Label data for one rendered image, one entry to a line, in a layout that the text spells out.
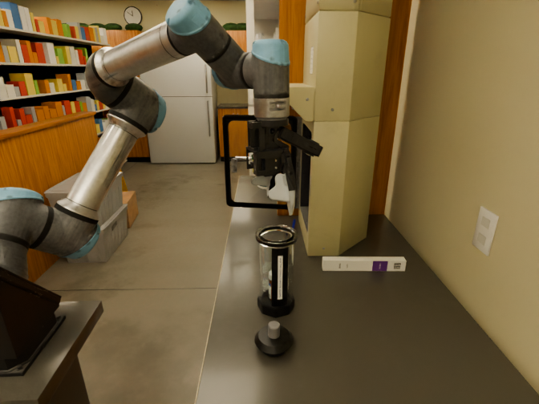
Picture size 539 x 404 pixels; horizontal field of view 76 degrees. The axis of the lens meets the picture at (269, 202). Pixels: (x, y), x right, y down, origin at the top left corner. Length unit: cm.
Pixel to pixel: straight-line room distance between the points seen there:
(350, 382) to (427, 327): 29
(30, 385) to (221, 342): 40
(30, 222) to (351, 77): 94
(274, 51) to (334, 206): 62
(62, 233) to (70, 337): 26
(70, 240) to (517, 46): 120
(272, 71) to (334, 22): 42
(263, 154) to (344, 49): 48
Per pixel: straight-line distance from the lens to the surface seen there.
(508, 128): 102
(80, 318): 109
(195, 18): 73
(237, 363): 86
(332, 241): 123
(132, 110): 105
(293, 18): 146
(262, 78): 72
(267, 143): 75
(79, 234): 106
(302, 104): 108
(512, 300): 103
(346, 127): 111
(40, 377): 97
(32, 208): 103
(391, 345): 94
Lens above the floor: 156
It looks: 21 degrees down
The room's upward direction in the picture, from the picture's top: straight up
